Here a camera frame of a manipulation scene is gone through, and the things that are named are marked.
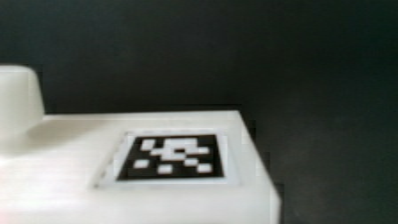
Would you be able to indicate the white front drawer box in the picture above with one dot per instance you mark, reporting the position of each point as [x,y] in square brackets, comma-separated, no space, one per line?
[137,168]

